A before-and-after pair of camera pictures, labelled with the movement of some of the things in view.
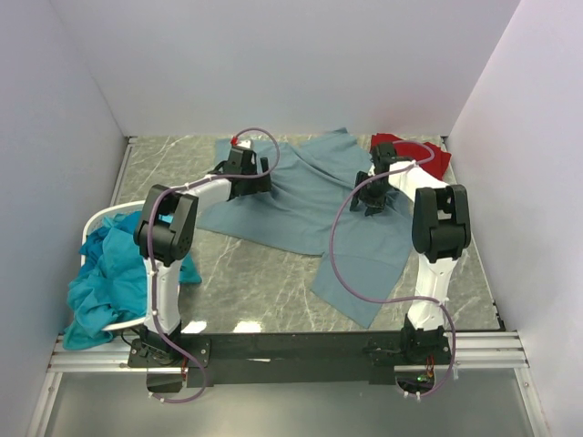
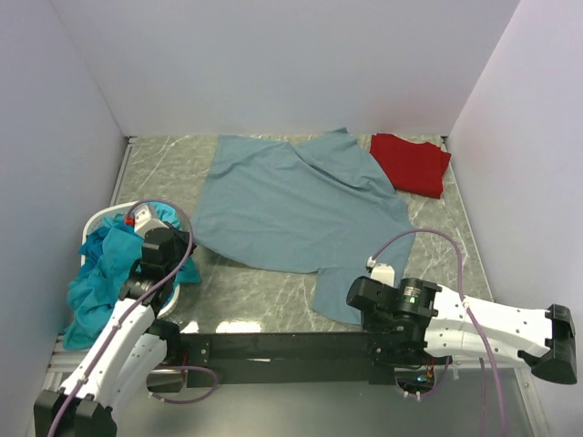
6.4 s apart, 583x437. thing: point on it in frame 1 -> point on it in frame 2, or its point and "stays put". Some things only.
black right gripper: x=371 y=200 -> x=357 y=298
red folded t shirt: x=436 y=166 stays put
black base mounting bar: x=290 y=359 stays put
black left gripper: x=254 y=177 -> x=180 y=241
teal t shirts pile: x=110 y=286 stays put
